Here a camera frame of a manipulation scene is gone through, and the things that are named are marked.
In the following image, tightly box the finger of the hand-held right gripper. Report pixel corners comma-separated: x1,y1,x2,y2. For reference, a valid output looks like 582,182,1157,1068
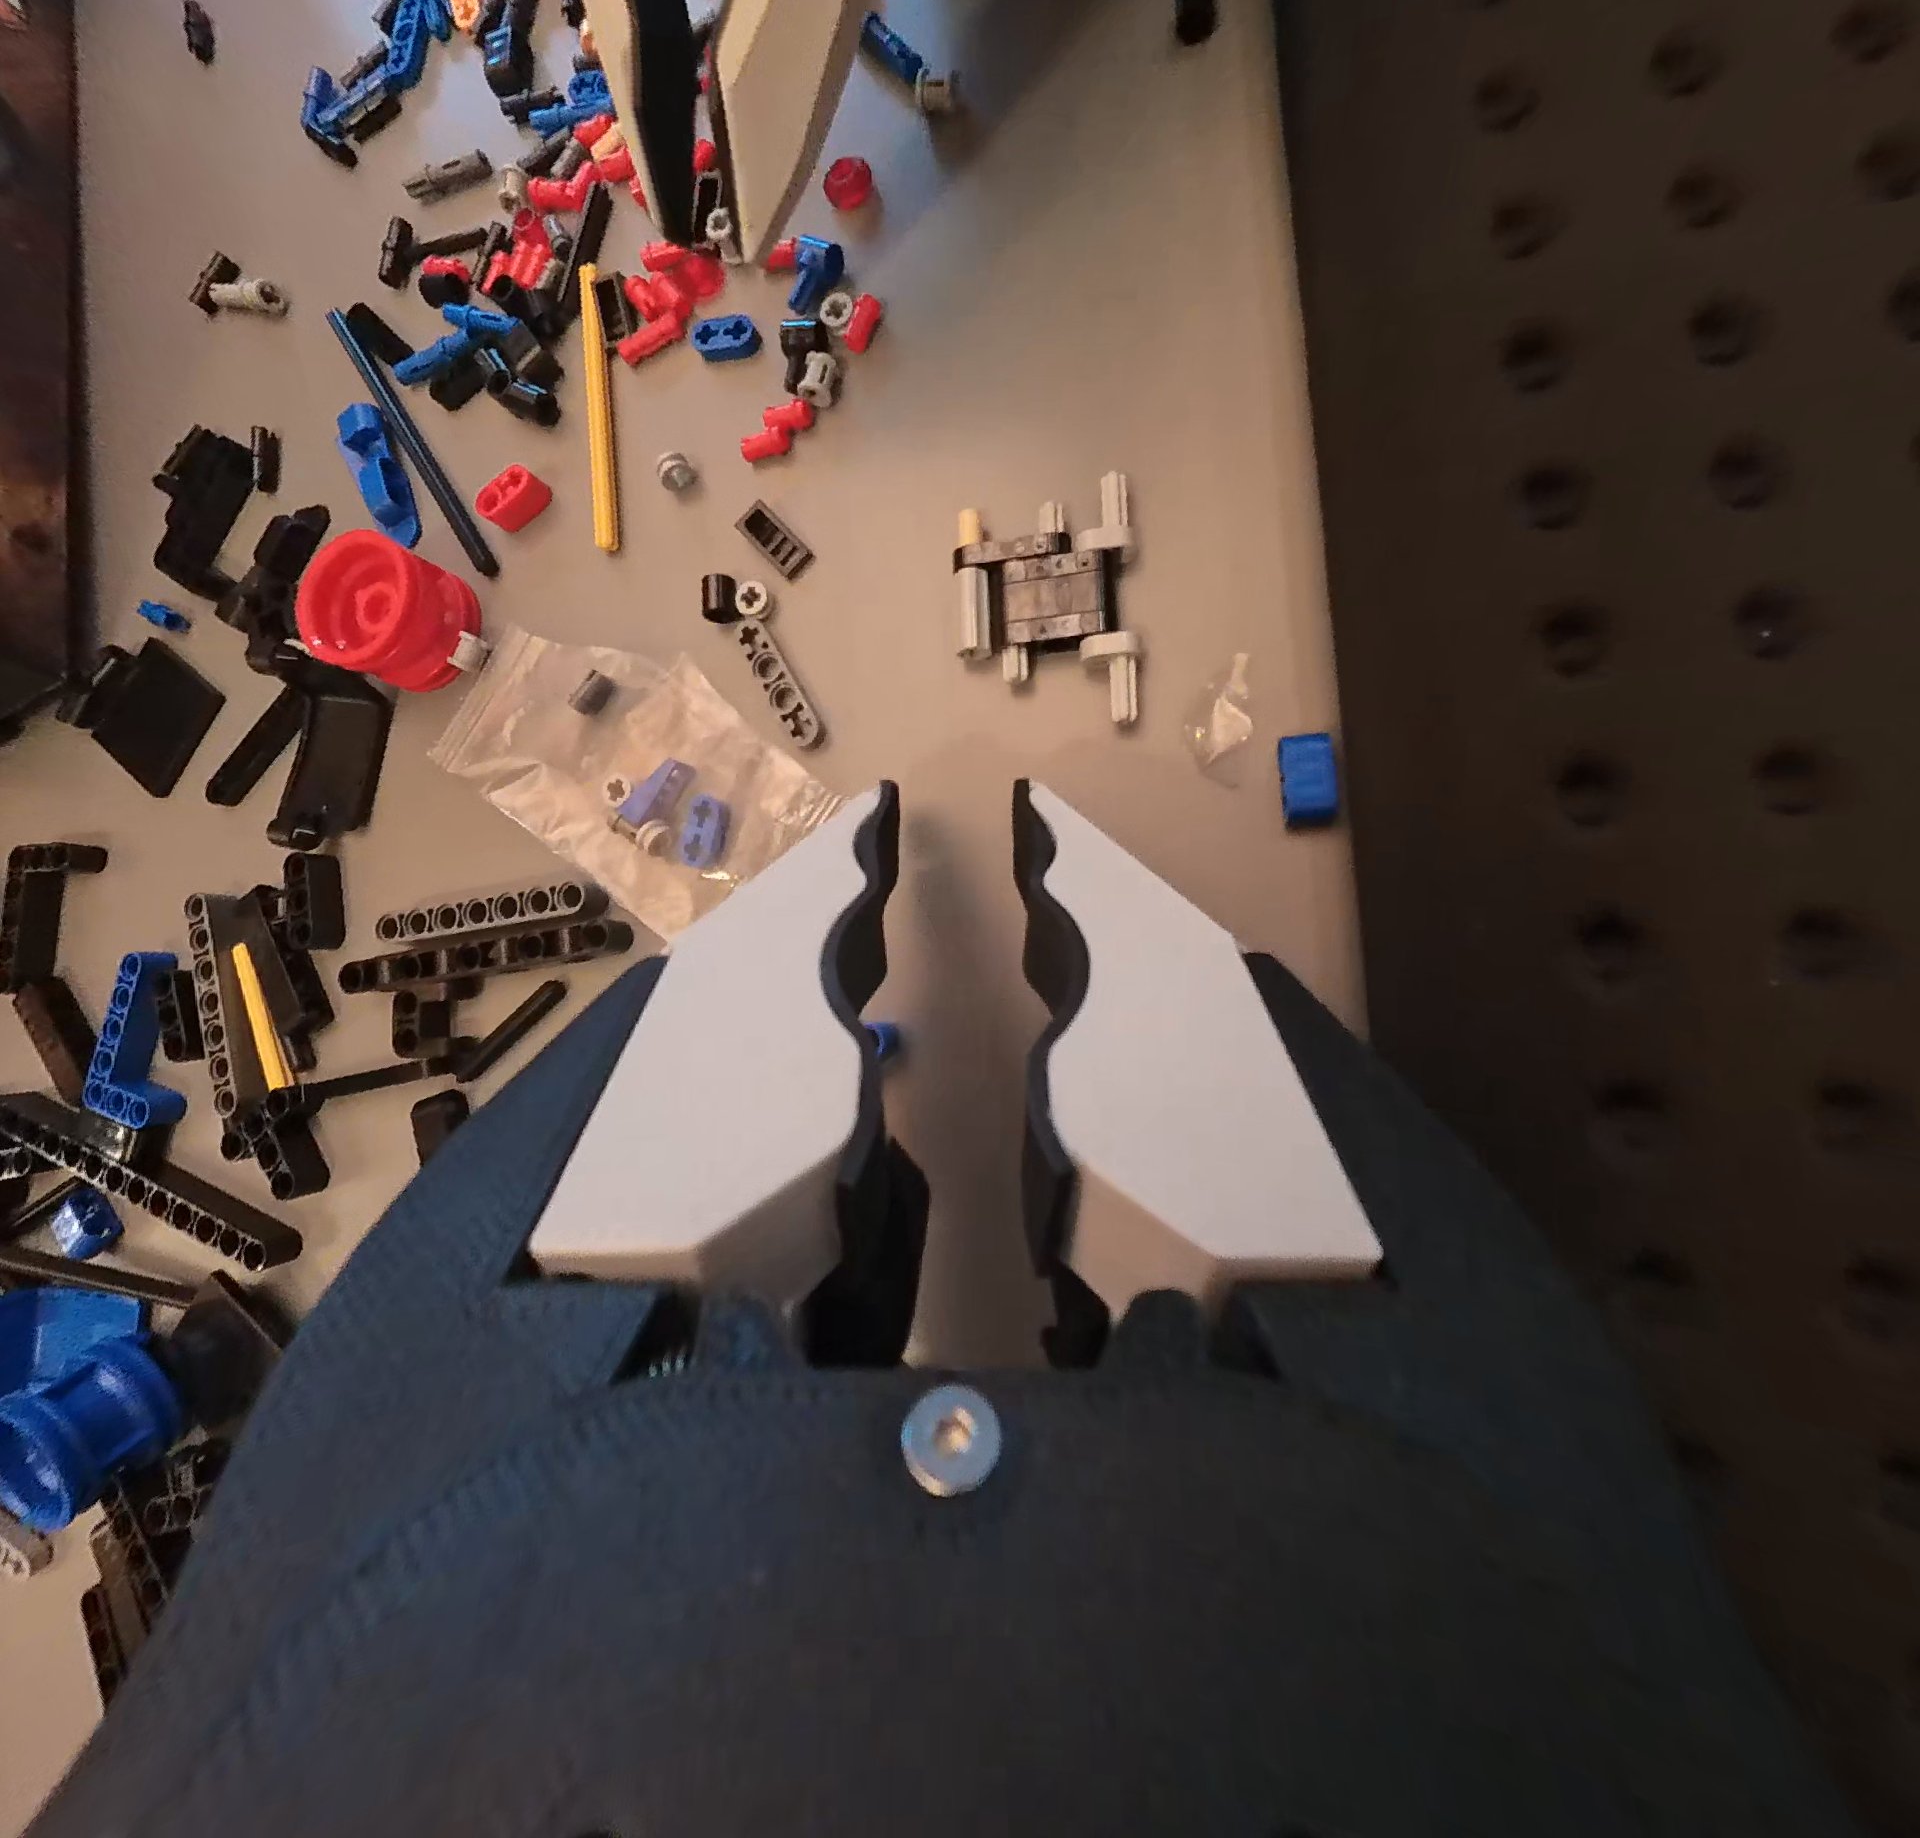
704,0,902,268
558,0,707,248

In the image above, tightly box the blue curved panel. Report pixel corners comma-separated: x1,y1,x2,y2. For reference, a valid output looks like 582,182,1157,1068
332,401,426,551

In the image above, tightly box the black and grey brick assembly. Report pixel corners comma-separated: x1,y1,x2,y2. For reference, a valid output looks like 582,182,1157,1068
953,471,1146,731

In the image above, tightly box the grey desk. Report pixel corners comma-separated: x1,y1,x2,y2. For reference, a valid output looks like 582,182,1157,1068
0,0,1374,1720

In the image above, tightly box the long yellow axle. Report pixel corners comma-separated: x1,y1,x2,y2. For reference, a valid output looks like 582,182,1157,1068
575,263,624,551

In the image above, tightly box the long black axle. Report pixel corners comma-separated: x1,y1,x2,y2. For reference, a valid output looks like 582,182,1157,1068
325,304,501,581

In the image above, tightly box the dark printed box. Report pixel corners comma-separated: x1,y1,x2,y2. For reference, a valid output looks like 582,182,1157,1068
0,0,95,747

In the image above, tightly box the pile of black beams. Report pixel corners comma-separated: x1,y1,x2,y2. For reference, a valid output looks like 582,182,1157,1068
0,841,631,1707

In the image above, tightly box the grey long beam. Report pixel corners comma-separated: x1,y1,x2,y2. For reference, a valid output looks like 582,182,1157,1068
373,885,602,956

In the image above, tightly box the black flat panel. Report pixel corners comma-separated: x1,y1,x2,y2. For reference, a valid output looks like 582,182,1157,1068
269,660,396,850

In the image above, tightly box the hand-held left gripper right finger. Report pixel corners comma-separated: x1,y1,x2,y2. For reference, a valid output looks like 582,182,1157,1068
1012,776,1385,1373

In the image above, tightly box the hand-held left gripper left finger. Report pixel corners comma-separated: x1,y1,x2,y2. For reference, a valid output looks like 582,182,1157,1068
527,780,936,1369

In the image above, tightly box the very long black beam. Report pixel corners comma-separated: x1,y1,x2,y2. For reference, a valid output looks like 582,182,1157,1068
0,1094,305,1271

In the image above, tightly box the clear plastic scrap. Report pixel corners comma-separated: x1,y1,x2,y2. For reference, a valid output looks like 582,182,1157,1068
1180,653,1253,790

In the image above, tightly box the red wheel hub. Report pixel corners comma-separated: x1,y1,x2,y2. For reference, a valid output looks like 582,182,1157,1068
293,528,486,694

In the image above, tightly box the dark grey short beam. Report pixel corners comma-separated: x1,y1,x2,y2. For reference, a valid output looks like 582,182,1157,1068
734,614,828,749

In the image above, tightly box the clear plastic zip bag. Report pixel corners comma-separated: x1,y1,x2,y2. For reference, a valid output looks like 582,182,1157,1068
426,627,841,940

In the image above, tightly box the pile of small coloured connectors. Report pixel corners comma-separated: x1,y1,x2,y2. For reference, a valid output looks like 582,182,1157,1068
291,0,887,469

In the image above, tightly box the blue wheel hub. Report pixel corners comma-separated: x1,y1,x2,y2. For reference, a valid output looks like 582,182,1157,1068
0,1286,181,1533

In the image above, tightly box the black studded mat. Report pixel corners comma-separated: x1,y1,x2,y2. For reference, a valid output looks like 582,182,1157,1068
1260,0,1920,1838

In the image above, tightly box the black angled panel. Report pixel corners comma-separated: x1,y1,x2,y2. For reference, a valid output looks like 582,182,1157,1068
151,425,281,596

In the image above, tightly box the short yellow axle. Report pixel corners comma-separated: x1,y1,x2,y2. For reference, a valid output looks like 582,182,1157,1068
227,943,300,1094

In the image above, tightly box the blue angled beam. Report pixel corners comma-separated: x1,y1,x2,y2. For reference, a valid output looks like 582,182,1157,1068
81,952,190,1129

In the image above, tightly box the black angled beam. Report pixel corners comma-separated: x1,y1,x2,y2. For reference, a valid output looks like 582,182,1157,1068
0,843,110,993

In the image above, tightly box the black square panel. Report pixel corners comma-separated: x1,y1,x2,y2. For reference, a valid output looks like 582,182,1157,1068
59,638,227,801

